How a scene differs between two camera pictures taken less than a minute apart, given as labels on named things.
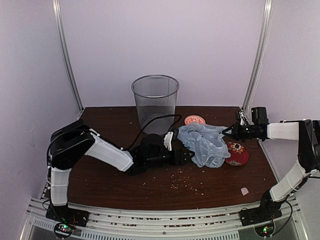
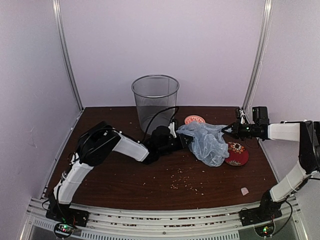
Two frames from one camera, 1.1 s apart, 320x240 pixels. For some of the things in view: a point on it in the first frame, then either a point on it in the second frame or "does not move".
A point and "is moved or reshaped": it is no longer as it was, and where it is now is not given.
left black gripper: x=181 y=161 -> x=182 y=144
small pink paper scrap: x=244 y=191 does not move
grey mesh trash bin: x=156 y=95 does not move
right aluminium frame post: x=262 y=44 does not move
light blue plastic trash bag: x=207 y=144 is moved or reshaped
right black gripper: x=236 y=131 does not move
